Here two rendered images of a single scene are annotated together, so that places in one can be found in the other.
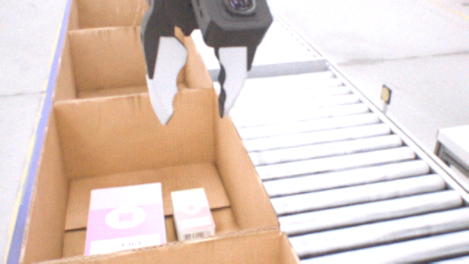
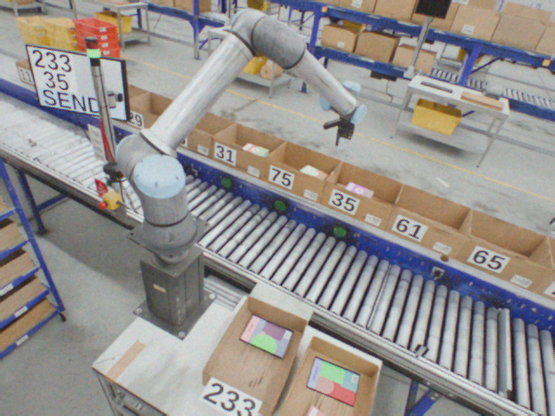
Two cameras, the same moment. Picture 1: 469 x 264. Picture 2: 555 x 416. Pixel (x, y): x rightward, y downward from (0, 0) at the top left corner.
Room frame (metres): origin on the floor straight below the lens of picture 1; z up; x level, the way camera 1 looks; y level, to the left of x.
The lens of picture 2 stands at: (1.18, -1.54, 2.08)
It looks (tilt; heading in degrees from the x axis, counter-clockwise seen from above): 38 degrees down; 125
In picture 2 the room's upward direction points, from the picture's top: 10 degrees clockwise
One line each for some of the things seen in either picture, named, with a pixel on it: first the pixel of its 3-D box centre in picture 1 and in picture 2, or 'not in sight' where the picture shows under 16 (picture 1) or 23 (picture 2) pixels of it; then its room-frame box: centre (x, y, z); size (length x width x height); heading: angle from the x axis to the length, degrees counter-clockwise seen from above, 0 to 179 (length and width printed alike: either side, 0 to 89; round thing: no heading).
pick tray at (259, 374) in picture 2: not in sight; (257, 351); (0.78, -0.94, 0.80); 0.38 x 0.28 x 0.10; 109
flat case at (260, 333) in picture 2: not in sight; (267, 335); (0.75, -0.86, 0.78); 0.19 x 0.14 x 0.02; 19
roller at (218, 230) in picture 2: not in sight; (225, 223); (0.07, -0.46, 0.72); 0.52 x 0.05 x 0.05; 103
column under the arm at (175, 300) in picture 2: not in sight; (174, 281); (0.36, -1.02, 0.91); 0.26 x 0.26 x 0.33; 16
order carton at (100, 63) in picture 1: (134, 91); (427, 219); (0.97, 0.22, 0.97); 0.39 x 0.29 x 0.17; 13
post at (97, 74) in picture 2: not in sight; (111, 153); (-0.39, -0.85, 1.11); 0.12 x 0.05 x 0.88; 13
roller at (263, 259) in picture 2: not in sight; (274, 245); (0.38, -0.39, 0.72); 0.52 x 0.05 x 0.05; 103
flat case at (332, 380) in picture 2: not in sight; (333, 380); (1.06, -0.81, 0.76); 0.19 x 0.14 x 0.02; 21
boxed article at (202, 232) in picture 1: (192, 219); not in sight; (0.60, 0.06, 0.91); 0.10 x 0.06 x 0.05; 13
